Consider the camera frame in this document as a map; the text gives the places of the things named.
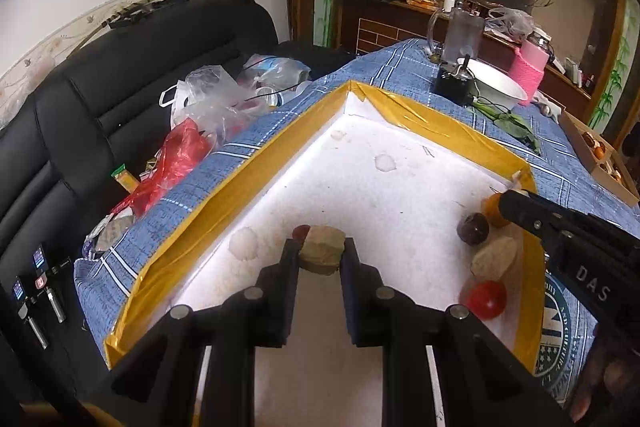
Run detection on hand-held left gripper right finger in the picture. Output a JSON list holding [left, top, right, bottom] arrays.
[[340, 238, 576, 427]]

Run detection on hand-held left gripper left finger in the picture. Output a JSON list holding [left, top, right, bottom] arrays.
[[110, 238, 302, 427]]

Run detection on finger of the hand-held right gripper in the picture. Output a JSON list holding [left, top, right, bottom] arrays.
[[498, 188, 567, 244]]

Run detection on dark plum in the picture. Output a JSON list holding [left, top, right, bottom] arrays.
[[459, 213, 491, 248]]

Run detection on long white chunk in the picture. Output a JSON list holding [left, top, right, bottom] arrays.
[[471, 235, 518, 282]]

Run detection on beige rough chunk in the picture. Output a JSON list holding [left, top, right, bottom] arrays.
[[299, 226, 347, 277]]

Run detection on red tomato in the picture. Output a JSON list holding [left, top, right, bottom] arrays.
[[461, 280, 507, 320]]

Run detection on white foam box yellow tape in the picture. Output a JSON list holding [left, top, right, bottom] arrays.
[[103, 79, 546, 370]]

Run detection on person's right hand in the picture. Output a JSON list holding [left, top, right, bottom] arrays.
[[570, 322, 640, 424]]

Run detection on green leaves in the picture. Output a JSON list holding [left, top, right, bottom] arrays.
[[470, 99, 543, 155]]

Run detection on flat cardboard tray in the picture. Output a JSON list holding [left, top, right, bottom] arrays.
[[557, 111, 640, 208]]

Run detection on white pale items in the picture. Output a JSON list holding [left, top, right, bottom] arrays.
[[532, 92, 563, 118]]

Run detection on white bowl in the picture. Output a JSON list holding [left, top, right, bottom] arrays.
[[462, 57, 529, 110]]

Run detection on pink woven basket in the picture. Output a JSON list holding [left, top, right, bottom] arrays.
[[507, 44, 548, 94]]

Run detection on small black box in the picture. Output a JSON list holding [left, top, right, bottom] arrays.
[[433, 57, 478, 105]]

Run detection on pink bottle silver lid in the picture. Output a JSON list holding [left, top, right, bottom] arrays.
[[520, 38, 551, 70]]

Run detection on blue checked tablecloth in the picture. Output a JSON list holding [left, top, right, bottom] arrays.
[[74, 38, 640, 408]]

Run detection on red plastic bag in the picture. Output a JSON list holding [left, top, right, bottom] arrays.
[[110, 117, 211, 218]]

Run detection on clear glass pitcher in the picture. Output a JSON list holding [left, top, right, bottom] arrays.
[[426, 0, 486, 62]]

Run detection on silver foil packet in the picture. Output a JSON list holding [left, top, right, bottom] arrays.
[[82, 212, 136, 258]]

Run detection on yellow green snack packet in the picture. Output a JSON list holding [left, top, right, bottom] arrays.
[[110, 163, 141, 194]]

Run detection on wooden glass cabinet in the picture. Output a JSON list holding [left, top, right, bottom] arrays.
[[292, 0, 640, 142]]

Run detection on large clear plastic bag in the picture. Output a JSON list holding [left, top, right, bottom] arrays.
[[159, 64, 281, 142]]

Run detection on plastic bag blue contents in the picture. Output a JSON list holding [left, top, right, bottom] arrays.
[[240, 53, 313, 98]]

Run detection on small black screen device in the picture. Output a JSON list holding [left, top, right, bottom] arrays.
[[12, 276, 51, 350], [31, 246, 68, 324]]

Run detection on black leather sofa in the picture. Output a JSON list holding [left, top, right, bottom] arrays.
[[0, 0, 351, 408]]

